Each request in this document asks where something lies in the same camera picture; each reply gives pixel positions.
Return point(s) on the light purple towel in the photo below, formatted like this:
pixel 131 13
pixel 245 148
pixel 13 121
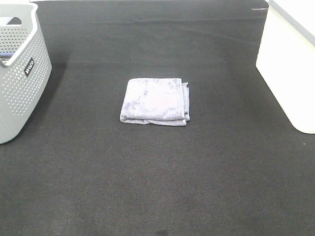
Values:
pixel 160 101

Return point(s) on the white plastic bin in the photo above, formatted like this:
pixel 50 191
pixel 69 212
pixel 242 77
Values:
pixel 286 59

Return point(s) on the blue item inside basket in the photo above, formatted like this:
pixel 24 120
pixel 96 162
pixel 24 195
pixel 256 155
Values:
pixel 6 56

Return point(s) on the grey perforated plastic basket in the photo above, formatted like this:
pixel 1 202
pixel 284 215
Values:
pixel 24 76

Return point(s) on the black fabric table mat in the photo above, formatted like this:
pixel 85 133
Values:
pixel 238 168

